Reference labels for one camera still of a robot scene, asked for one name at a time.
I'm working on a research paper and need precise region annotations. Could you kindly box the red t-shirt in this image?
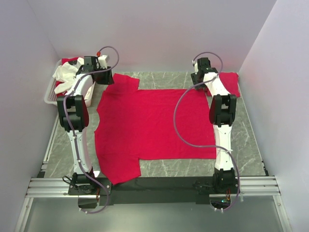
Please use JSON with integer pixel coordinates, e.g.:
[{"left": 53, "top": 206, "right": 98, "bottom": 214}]
[
  {"left": 56, "top": 57, "right": 84, "bottom": 95},
  {"left": 203, "top": 72, "right": 240, "bottom": 98},
  {"left": 95, "top": 74, "right": 216, "bottom": 184}
]

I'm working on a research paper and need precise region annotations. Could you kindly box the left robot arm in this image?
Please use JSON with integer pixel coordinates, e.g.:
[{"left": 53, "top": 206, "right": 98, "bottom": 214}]
[{"left": 57, "top": 54, "right": 114, "bottom": 194}]

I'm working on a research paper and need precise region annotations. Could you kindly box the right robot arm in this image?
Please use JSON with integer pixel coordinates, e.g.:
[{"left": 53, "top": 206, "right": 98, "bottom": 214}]
[{"left": 191, "top": 58, "right": 237, "bottom": 193}]

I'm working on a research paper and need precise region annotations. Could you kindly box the folded red t-shirt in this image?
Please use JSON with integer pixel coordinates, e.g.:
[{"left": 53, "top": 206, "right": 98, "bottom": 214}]
[{"left": 203, "top": 72, "right": 240, "bottom": 98}]

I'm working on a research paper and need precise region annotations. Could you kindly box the white and black t-shirt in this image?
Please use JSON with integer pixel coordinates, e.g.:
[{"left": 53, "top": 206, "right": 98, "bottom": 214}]
[{"left": 52, "top": 60, "right": 95, "bottom": 97}]

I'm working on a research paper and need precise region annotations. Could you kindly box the red t-shirt in basket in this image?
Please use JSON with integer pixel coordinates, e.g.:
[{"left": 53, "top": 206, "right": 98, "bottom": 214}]
[{"left": 56, "top": 57, "right": 84, "bottom": 95}]

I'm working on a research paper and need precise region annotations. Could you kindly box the white plastic laundry basket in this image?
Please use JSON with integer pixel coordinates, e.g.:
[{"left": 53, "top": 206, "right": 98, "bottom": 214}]
[{"left": 44, "top": 58, "right": 84, "bottom": 105}]

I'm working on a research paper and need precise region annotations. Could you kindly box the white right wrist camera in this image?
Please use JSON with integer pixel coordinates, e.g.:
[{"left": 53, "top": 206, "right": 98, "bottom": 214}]
[{"left": 192, "top": 60, "right": 198, "bottom": 74}]

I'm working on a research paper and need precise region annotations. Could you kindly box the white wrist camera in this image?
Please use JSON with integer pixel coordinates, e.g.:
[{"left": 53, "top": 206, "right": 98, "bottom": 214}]
[
  {"left": 192, "top": 60, "right": 198, "bottom": 74},
  {"left": 98, "top": 55, "right": 110, "bottom": 69}
]

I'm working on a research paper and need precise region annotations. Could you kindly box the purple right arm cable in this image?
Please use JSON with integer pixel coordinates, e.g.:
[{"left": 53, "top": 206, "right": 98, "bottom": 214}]
[{"left": 173, "top": 51, "right": 241, "bottom": 213}]

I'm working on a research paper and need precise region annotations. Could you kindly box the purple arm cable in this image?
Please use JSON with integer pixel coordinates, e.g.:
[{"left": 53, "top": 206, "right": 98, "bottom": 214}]
[
  {"left": 62, "top": 45, "right": 120, "bottom": 215},
  {"left": 173, "top": 51, "right": 241, "bottom": 213}
]

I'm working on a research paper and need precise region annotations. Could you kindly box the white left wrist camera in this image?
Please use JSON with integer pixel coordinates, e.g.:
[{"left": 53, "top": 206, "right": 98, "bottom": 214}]
[{"left": 98, "top": 55, "right": 110, "bottom": 69}]

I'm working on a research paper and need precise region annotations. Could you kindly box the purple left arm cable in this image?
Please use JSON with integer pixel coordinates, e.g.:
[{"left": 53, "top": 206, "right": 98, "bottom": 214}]
[{"left": 62, "top": 45, "right": 120, "bottom": 215}]

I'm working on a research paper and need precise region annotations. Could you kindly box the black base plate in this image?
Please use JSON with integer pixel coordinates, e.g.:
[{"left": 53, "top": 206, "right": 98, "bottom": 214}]
[{"left": 68, "top": 176, "right": 239, "bottom": 208}]

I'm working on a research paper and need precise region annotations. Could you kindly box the aluminium rail frame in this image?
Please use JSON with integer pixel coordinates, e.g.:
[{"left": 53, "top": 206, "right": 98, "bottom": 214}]
[{"left": 14, "top": 157, "right": 293, "bottom": 232}]

